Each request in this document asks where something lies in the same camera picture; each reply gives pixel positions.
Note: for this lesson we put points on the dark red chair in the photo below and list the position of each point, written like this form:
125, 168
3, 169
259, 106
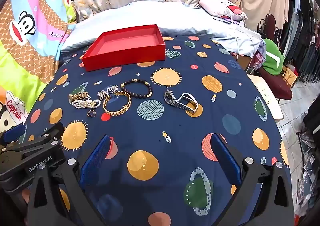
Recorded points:
280, 86

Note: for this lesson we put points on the gold metal wristwatch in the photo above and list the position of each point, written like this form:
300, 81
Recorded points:
77, 96

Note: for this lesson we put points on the pile of plastic packets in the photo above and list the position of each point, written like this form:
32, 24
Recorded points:
308, 171

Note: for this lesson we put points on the silver metal wristwatch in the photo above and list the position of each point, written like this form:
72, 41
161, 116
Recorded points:
170, 96

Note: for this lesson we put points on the pink white plush pillow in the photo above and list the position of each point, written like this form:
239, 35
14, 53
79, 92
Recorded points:
220, 6

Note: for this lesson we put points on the navy planet print sheet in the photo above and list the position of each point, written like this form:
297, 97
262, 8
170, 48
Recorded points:
185, 126

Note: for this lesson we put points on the light blue pillow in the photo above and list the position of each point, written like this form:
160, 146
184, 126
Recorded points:
155, 13

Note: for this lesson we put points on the green cushion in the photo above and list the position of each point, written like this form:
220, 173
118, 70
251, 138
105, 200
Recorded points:
271, 51

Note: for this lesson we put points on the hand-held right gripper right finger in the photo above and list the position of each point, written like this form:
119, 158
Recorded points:
225, 158

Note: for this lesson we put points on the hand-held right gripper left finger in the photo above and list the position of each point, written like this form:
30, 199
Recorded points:
96, 158

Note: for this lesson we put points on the colourful monkey print blanket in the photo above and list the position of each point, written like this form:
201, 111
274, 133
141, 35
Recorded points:
30, 41

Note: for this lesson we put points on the brown cardboard box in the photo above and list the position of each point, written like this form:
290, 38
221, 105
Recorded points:
243, 63

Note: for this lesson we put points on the red cardboard box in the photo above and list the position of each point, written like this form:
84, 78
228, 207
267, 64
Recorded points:
120, 59

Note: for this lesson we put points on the rack of hanging clothes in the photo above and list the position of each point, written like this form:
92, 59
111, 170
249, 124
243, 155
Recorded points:
305, 28

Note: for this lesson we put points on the black pen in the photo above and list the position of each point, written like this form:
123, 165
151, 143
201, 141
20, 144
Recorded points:
221, 20

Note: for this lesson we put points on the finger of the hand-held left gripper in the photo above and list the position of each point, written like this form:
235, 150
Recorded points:
15, 132
53, 132

